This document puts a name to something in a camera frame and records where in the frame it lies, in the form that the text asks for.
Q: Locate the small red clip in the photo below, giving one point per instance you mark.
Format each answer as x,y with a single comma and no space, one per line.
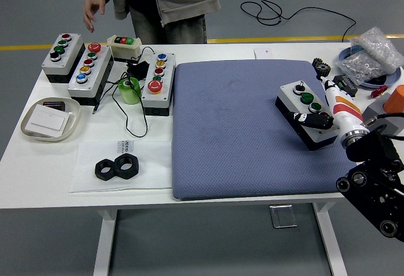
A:
378,92

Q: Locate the clear plastic bag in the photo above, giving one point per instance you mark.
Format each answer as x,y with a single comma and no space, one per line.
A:
151,168

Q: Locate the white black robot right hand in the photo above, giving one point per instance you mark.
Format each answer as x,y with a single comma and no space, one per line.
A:
342,108

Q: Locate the black module with green terminal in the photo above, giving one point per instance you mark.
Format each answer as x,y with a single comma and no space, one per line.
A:
346,86

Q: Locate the black gear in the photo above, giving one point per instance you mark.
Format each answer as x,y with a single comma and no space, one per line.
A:
320,66

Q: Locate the silver metal floor frame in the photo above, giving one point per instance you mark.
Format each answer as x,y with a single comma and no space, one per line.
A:
283,225

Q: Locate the white wall switch plate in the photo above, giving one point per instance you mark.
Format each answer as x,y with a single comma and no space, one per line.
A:
47,121

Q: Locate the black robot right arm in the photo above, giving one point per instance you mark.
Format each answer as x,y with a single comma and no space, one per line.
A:
372,175

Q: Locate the white oval tray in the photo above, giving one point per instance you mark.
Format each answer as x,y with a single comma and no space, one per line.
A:
72,108

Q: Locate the person's right hand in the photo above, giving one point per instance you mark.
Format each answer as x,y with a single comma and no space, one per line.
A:
93,6

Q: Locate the blue coiled belt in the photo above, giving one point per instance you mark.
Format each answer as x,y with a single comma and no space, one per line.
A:
393,77

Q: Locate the blue-grey quilted mat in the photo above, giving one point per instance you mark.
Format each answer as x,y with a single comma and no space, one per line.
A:
236,130

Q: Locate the clear bag of metal washers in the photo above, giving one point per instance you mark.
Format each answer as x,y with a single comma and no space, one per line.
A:
360,66

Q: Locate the large black hex nut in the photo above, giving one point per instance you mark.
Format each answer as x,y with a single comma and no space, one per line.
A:
131,171

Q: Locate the small black hex nut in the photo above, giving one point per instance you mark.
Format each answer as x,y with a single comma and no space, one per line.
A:
102,176

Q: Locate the dark brown small block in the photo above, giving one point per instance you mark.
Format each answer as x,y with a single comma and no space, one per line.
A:
53,105

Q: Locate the cream three-button switch box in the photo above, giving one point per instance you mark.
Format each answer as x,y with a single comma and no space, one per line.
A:
124,48

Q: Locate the white card with red mark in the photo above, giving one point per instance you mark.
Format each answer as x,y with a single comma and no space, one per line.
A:
263,54

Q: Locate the green tape roll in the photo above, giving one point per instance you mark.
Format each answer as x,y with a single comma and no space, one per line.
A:
127,96

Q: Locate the grey five-button control box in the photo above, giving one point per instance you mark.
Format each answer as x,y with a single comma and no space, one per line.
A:
83,89
154,100

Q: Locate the grey four-button control box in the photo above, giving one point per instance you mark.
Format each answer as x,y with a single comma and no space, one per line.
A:
307,99
52,66

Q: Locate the white table leg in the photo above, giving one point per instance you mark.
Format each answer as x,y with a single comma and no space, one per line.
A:
105,247
328,241

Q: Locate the clear bubble wrap bag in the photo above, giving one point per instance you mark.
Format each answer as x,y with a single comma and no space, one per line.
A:
375,42

